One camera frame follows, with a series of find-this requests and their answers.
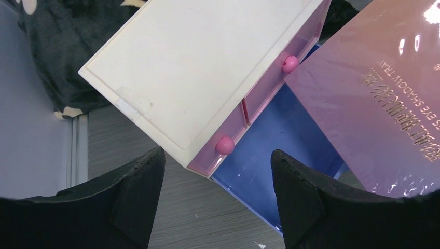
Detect pink drawer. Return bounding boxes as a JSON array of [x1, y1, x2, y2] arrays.
[[242, 1, 331, 125], [187, 103, 248, 178]]

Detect white drawer organizer box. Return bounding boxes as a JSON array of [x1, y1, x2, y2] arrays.
[[78, 0, 322, 169]]

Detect black floral plush blanket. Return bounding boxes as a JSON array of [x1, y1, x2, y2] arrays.
[[10, 0, 360, 120]]

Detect purple drawer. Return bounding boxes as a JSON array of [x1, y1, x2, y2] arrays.
[[210, 44, 350, 236]]

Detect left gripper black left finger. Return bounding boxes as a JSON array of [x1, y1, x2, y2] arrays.
[[1, 146, 166, 248]]

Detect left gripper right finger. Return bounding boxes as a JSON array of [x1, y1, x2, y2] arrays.
[[271, 149, 439, 248]]

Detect holographic pink palette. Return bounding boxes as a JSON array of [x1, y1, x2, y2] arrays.
[[285, 0, 439, 198]]

